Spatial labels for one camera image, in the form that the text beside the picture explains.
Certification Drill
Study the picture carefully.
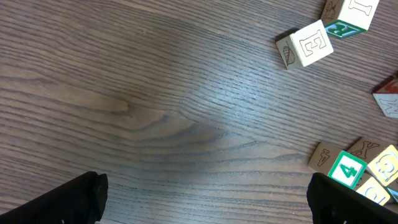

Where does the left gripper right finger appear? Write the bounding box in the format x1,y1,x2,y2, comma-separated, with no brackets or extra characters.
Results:
307,172,397,224

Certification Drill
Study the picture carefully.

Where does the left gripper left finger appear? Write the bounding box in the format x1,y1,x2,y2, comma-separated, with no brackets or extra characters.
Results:
1,171,108,224

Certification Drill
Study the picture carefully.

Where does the green number four block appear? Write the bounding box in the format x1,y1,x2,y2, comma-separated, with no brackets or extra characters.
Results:
307,141,368,190

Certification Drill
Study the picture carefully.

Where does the yellow block lower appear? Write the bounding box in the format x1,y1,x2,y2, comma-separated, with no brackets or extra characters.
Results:
354,173,391,206

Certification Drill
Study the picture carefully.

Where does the yellow block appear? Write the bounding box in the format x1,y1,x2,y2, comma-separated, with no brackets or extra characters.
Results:
347,138,397,187
354,173,391,206

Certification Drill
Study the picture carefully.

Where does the yellow block upper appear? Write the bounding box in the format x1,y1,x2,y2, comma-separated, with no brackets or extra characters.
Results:
347,138,397,187

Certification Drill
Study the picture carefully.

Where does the white block blue side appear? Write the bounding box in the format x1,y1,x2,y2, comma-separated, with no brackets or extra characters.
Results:
373,78,397,118

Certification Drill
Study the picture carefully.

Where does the white block red side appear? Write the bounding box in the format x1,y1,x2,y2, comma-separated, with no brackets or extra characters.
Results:
275,20,334,70

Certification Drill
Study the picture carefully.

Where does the white block green side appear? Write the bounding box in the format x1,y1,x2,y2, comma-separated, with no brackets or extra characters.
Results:
321,0,379,39

